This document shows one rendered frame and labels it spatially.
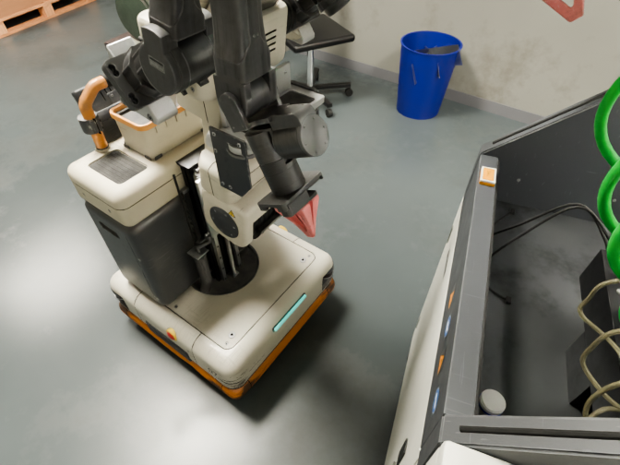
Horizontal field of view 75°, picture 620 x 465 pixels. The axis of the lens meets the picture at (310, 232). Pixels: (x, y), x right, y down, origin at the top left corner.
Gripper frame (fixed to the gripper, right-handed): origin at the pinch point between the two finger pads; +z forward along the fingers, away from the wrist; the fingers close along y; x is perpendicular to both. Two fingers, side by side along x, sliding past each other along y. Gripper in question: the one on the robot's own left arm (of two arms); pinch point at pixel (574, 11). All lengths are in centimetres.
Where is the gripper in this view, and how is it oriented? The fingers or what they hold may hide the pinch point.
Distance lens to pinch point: 62.8
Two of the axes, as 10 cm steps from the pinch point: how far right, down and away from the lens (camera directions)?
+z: 4.9, 8.6, 1.5
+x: -7.1, 2.9, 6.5
